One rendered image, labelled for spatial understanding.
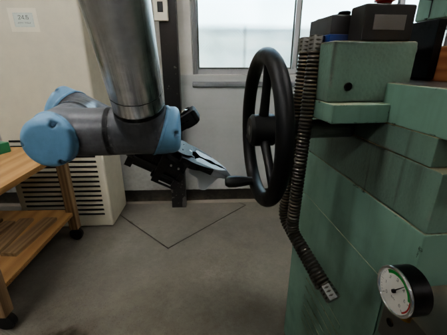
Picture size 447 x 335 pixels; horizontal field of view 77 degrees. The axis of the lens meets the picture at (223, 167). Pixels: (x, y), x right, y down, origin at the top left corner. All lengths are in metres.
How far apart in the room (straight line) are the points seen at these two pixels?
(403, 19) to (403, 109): 0.13
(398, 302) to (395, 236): 0.12
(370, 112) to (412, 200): 0.14
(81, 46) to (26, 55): 0.27
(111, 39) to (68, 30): 1.30
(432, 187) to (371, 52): 0.21
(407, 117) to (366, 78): 0.09
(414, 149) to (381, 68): 0.13
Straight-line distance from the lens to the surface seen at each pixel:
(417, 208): 0.48
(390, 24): 0.52
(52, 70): 1.69
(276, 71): 0.43
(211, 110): 1.81
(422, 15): 0.68
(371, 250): 0.58
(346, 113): 0.48
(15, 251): 1.48
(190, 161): 0.54
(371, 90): 0.51
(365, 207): 0.57
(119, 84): 0.38
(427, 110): 0.46
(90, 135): 0.45
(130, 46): 0.35
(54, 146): 0.45
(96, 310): 1.36
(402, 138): 0.49
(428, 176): 0.46
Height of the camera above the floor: 0.93
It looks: 21 degrees down
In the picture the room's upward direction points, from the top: straight up
